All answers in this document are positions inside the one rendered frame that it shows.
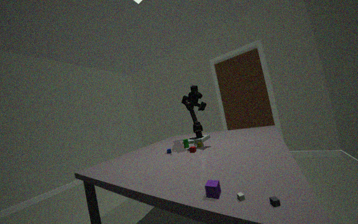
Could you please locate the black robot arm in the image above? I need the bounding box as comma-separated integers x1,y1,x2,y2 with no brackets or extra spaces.
186,85,204,139

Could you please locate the purple block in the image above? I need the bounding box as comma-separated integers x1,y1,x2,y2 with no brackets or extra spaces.
204,180,221,199

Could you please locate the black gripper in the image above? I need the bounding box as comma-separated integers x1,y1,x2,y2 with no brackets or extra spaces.
181,96,206,111

